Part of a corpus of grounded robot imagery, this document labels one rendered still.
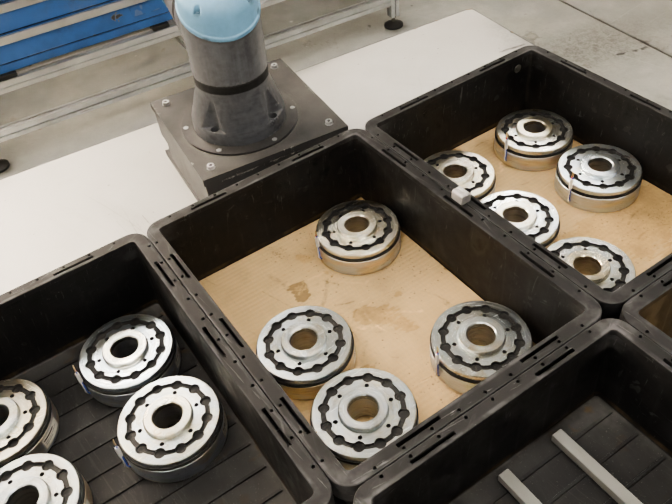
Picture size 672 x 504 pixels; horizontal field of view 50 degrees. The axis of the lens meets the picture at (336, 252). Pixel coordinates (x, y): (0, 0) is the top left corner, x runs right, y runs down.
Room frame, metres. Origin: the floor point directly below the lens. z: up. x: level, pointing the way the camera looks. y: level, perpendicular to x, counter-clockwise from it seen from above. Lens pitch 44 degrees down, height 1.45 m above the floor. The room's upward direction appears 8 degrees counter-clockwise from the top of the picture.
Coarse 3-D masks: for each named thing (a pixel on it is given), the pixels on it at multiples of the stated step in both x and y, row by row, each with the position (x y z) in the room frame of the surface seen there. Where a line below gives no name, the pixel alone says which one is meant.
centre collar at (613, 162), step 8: (584, 160) 0.71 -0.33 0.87; (592, 160) 0.71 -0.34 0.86; (600, 160) 0.71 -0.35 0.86; (608, 160) 0.70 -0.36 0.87; (616, 160) 0.70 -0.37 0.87; (584, 168) 0.69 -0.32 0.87; (616, 168) 0.68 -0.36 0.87; (592, 176) 0.68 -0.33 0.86; (600, 176) 0.67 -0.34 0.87; (608, 176) 0.67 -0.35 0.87
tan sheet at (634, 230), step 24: (480, 144) 0.82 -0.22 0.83; (576, 144) 0.79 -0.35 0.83; (504, 168) 0.76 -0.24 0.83; (552, 192) 0.70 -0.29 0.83; (648, 192) 0.67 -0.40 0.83; (576, 216) 0.65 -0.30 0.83; (600, 216) 0.64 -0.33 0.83; (624, 216) 0.64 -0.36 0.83; (648, 216) 0.63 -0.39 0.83; (624, 240) 0.59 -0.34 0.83; (648, 240) 0.59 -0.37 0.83; (648, 264) 0.55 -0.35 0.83
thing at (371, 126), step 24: (528, 48) 0.89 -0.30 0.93; (480, 72) 0.85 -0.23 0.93; (576, 72) 0.82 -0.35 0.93; (432, 96) 0.80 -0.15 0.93; (624, 96) 0.75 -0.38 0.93; (384, 120) 0.76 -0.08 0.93; (432, 168) 0.65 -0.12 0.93; (528, 240) 0.52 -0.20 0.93; (552, 264) 0.48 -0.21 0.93; (600, 288) 0.44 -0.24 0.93; (624, 288) 0.44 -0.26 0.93
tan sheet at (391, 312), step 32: (256, 256) 0.65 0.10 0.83; (288, 256) 0.64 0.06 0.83; (416, 256) 0.61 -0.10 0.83; (224, 288) 0.60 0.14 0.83; (256, 288) 0.60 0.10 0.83; (288, 288) 0.59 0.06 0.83; (320, 288) 0.58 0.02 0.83; (352, 288) 0.58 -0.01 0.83; (384, 288) 0.57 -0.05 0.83; (416, 288) 0.56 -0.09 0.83; (448, 288) 0.56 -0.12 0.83; (256, 320) 0.55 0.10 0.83; (352, 320) 0.53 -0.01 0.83; (384, 320) 0.52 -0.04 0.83; (416, 320) 0.52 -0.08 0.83; (384, 352) 0.48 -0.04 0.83; (416, 352) 0.47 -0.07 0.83; (416, 384) 0.43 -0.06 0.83
